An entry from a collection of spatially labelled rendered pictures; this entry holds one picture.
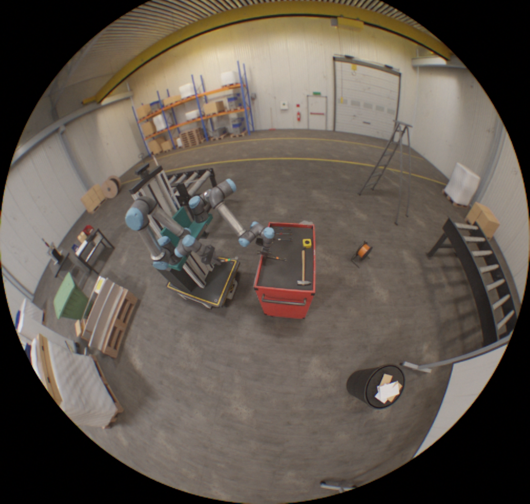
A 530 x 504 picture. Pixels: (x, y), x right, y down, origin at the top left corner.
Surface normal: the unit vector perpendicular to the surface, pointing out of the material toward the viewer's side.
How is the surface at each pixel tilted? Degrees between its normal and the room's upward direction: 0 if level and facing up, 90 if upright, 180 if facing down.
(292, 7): 90
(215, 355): 0
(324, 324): 0
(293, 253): 0
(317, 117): 90
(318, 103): 90
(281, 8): 90
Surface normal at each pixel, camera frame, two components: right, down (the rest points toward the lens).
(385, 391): -0.09, -0.80
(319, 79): -0.17, 0.75
